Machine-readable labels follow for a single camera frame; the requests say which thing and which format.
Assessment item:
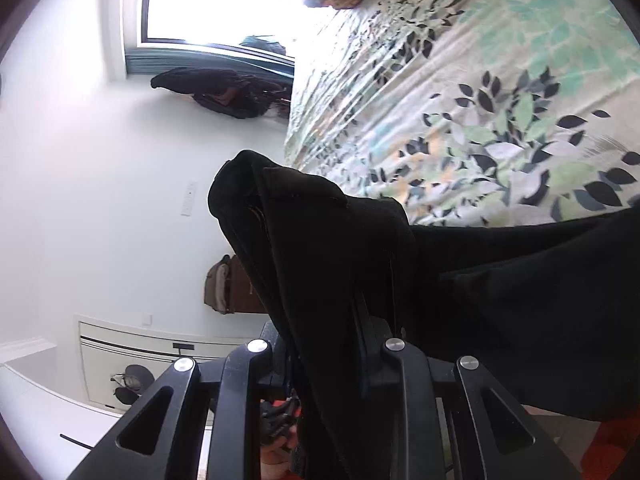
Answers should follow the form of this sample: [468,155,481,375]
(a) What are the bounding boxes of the person's left hand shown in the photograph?
[260,432,298,480]

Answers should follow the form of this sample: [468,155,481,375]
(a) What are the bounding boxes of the white drawer unit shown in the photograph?
[77,318,248,413]

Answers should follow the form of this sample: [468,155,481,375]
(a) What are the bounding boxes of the black pants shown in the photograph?
[208,151,639,479]

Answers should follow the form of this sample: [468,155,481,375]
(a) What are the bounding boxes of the white wall switch panel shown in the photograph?
[180,181,198,217]

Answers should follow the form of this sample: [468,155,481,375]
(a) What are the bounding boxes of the pile of clothes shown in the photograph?
[203,255,231,314]

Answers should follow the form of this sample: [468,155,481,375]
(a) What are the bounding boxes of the floral leaf bedspread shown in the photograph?
[284,0,639,226]

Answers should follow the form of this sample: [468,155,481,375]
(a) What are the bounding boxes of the dark hanging jackets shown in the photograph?
[150,67,292,119]

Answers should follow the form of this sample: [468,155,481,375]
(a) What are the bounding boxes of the brown wooden cabinet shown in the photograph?
[229,256,267,314]

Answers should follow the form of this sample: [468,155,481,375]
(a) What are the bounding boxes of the blue curtain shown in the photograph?
[125,47,295,79]

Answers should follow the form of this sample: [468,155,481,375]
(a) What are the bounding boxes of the orange fluffy rug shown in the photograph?
[580,416,639,480]

